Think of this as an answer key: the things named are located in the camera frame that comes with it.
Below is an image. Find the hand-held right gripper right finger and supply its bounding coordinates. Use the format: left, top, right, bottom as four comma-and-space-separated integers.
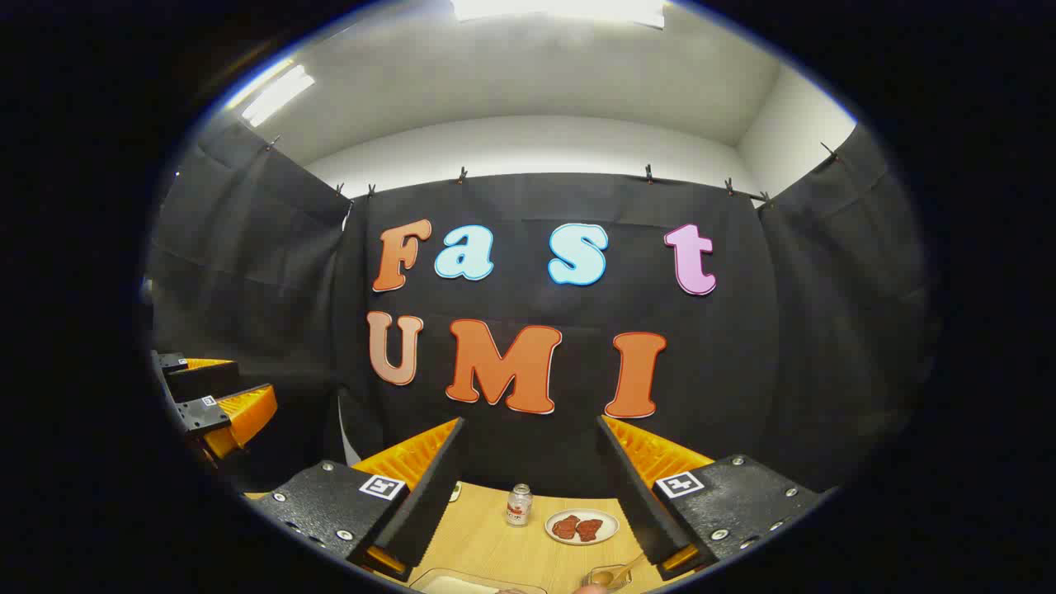
596, 415, 834, 581

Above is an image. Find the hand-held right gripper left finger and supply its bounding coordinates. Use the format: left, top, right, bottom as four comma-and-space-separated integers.
247, 417, 468, 582

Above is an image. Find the wooden spoon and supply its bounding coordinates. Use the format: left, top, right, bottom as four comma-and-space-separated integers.
592, 553, 650, 588

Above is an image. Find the metal wire chopstick holder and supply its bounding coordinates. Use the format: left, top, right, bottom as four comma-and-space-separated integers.
587, 563, 634, 592

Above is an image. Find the clear plastic rice container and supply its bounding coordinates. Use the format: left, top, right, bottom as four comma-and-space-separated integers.
408, 568, 549, 594

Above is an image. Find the white round plate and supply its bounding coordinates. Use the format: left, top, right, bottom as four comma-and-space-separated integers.
544, 508, 620, 546

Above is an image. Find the row of black cloth clips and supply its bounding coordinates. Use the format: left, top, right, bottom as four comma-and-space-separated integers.
264, 134, 839, 207

